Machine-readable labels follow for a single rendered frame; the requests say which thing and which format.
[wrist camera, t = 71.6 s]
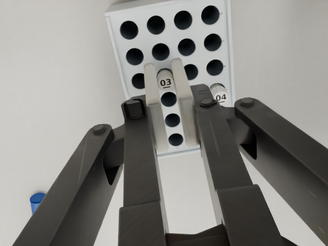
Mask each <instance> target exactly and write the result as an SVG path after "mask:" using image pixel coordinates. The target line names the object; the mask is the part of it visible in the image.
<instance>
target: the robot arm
mask: <svg viewBox="0 0 328 246"><path fill-rule="evenodd" d="M171 67H172V73H173V79H174V85H175V91H176V97H177V103H178V108H179V113H180V117H181V122H182V127H183V132H184V139H185V144H186V146H188V147H192V146H198V144H200V151H201V158H203V162H204V167H205V173H206V178H207V182H208V187H209V191H210V196H211V200H212V205H213V209H214V214H215V219H216V223H217V226H215V227H212V228H210V229H207V230H205V231H202V232H200V233H197V234H179V233H169V228H168V221H167V215H166V209H165V203H164V195H163V188H162V182H161V176H160V170H159V164H158V157H157V151H158V152H164V151H168V150H167V149H169V144H168V138H167V133H166V127H165V122H164V115H163V109H162V104H161V98H160V93H159V88H158V83H157V77H156V72H155V67H154V64H152V62H151V63H145V65H144V66H143V69H144V83H145V95H139V96H134V97H131V98H130V99H129V100H127V101H124V102H123V103H122V104H121V108H122V112H123V116H124V124H123V125H121V126H119V127H117V128H114V129H112V126H111V125H109V124H98V125H95V126H93V127H92V128H90V129H89V130H88V131H87V133H86V134H85V136H84V137H83V139H82V140H81V142H80V143H79V145H78V146H77V148H76V149H75V151H74V153H73V154H72V156H71V157H70V159H69V160H68V162H67V163H66V165H65V166H64V168H63V169H62V171H61V172H60V174H59V175H58V177H57V178H56V180H55V181H54V183H53V184H52V186H51V187H50V189H49V190H48V192H47V193H46V195H45V196H44V198H43V199H42V201H41V203H40V204H39V206H38V207H37V209H36V210H35V212H34V213H33V215H32V216H31V218H30V219H29V221H28V222H27V224H26V225H25V227H24V228H23V230H22V231H21V233H20V234H19V236H18V237H17V239H16V240H15V242H14V243H13V245H12V246H94V243H95V241H96V238H97V236H98V233H99V231H100V228H101V226H102V223H103V220H104V218H105V215H106V212H107V210H108V207H109V205H110V202H111V199H112V197H113V194H114V192H115V189H116V186H117V184H118V181H119V179H120V176H121V173H122V171H123V207H120V208H119V225H118V246H298V245H296V244H295V243H293V242H292V241H290V240H288V239H287V238H285V237H283V236H281V234H280V232H279V230H278V227H277V225H276V223H275V221H274V219H273V216H272V214H271V212H270V210H269V207H268V205H267V203H266V200H265V198H264V196H263V194H262V191H261V189H260V187H259V185H258V184H253V182H252V180H251V178H250V175H249V173H248V170H247V168H246V165H245V163H244V161H243V158H242V156H241V153H242V154H243V155H244V156H245V157H246V159H247V160H248V161H249V162H250V163H251V164H252V165H253V166H254V167H255V168H256V170H257V171H258V172H259V173H260V174H261V175H262V176H263V177H264V178H265V180H266V181H267V182H268V183H269V184H270V185H271V186H272V187H273V188H274V189H275V191H276V192H277V193H278V194H279V195H280V196H281V197H282V198H283V199H284V200H285V202H286V203H287V204H288V205H289V206H290V207H291V208H292V209H293V210H294V212H295V213H296V214H297V215H298V216H299V217H300V218H301V219H302V220H303V221H304V223H305V224H306V225H307V226H308V227H309V228H310V229H311V230H312V231H313V233H314V234H315V235H316V236H317V237H318V238H319V239H320V240H321V241H322V242H323V244H324V245H325V246H328V148H326V147H325V146H323V145H322V144H320V143H319V142H318V141H316V140H315V139H313V138H312V137H311V136H309V135H308V134H307V133H305V132H304V131H302V130H301V129H299V128H298V127H296V126H295V125H294V124H292V123H291V122H289V121H288V120H286V119H285V118H284V117H282V116H281V115H279V114H278V113H276V112H275V111H274V110H272V109H271V108H269V107H268V106H266V105H265V104H264V103H262V102H261V101H259V100H258V99H255V98H251V97H246V98H242V99H239V100H237V101H235V103H234V107H224V106H220V103H219V102H218V101H217V100H215V99H214V98H213V95H212V93H211V91H210V89H209V87H208V86H207V85H206V84H204V83H202V84H197V85H191V86H190V85H189V82H188V79H187V76H186V73H185V69H184V66H183V63H182V60H181V59H180V58H174V59H172V61H171ZM240 152H241V153H240Z"/></svg>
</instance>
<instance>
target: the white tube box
mask: <svg viewBox="0 0 328 246"><path fill-rule="evenodd" d="M104 15H105V16H106V17H105V19H106V23H107V27H108V31H109V34H110V38H111V42H112V46H113V50H114V54H115V58H116V62H117V66H118V70H119V74H120V77H121V81H122V85H123V90H124V94H125V98H126V101H127V100H129V99H130V98H131V97H134V96H139V95H145V83H144V65H145V63H151V62H152V64H154V67H155V72H156V77H157V73H158V72H159V71H160V70H161V69H164V68H166V69H169V70H171V74H172V75H173V73H172V67H171V61H172V59H174V58H180V59H181V60H182V63H183V66H184V70H185V73H186V76H187V79H188V82H189V85H190V86H191V85H197V84H202V83H204V84H206V85H207V86H208V87H209V88H210V87H211V86H212V85H213V84H215V83H220V84H221V85H222V86H223V87H224V88H225V89H226V91H227V93H228V94H229V98H228V101H227V102H226V103H225V104H223V105H221V106H224V107H234V103H235V83H234V64H233V46H232V27H231V9H230V0H136V1H130V2H125V3H119V4H114V5H111V6H109V8H108V9H107V10H106V12H105V13H104ZM159 93H160V98H161V104H162V109H163V115H164V122H165V127H166V133H167V138H168V144H169V149H167V150H168V151H164V152H158V151H157V157H158V159H163V158H168V157H174V156H180V155H185V154H191V153H197V152H200V144H198V146H192V147H188V146H186V144H185V137H184V132H183V127H182V122H181V117H180V113H179V108H178V103H177V97H176V91H175V85H174V86H173V87H172V89H170V90H168V91H164V90H161V89H160V88H159Z"/></svg>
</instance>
